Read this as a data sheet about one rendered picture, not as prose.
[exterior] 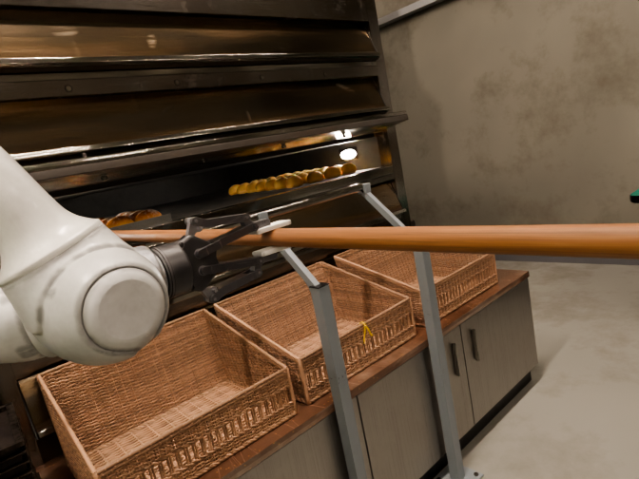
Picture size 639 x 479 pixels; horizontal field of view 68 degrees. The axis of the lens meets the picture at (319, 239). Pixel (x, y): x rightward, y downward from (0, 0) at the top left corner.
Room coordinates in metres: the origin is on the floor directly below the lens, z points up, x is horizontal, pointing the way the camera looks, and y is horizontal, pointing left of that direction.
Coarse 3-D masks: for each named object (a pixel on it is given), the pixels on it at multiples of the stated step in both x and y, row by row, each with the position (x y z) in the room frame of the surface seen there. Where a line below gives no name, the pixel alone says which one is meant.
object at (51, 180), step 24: (384, 120) 2.22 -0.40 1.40; (216, 144) 1.65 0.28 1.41; (240, 144) 1.71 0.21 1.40; (264, 144) 1.81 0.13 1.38; (288, 144) 1.99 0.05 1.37; (72, 168) 1.36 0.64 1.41; (96, 168) 1.39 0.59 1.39; (120, 168) 1.46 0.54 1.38; (144, 168) 1.57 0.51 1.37; (168, 168) 1.70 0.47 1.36
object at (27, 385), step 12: (336, 264) 2.15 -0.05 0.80; (336, 276) 2.11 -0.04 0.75; (300, 288) 1.98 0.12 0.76; (192, 312) 1.69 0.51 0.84; (276, 324) 1.82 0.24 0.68; (180, 360) 1.58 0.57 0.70; (192, 360) 1.59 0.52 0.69; (24, 384) 1.33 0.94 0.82; (36, 384) 1.34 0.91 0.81; (24, 396) 1.31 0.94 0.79; (36, 396) 1.33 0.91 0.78; (36, 408) 1.31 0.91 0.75; (36, 420) 1.30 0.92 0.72; (48, 420) 1.31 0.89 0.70; (36, 432) 1.28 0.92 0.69; (48, 432) 1.28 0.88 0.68
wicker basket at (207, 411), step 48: (192, 336) 1.58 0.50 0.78; (240, 336) 1.46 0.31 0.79; (48, 384) 1.31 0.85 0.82; (96, 384) 1.37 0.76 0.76; (144, 384) 1.44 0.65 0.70; (192, 384) 1.52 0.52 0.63; (240, 384) 1.53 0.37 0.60; (288, 384) 1.29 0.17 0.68; (96, 432) 1.32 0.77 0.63; (144, 432) 1.35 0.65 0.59; (192, 432) 1.09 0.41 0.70; (240, 432) 1.17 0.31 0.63
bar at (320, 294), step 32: (352, 192) 1.72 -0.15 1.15; (288, 256) 1.37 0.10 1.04; (416, 256) 1.60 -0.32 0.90; (320, 288) 1.28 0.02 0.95; (320, 320) 1.29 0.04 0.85; (448, 384) 1.60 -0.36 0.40; (352, 416) 1.29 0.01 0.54; (448, 416) 1.58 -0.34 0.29; (352, 448) 1.28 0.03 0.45; (448, 448) 1.60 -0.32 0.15
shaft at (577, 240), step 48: (144, 240) 1.18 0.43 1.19; (240, 240) 0.83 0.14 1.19; (288, 240) 0.72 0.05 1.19; (336, 240) 0.64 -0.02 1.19; (384, 240) 0.57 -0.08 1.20; (432, 240) 0.52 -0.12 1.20; (480, 240) 0.47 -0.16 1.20; (528, 240) 0.43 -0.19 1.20; (576, 240) 0.40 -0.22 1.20; (624, 240) 0.37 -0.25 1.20
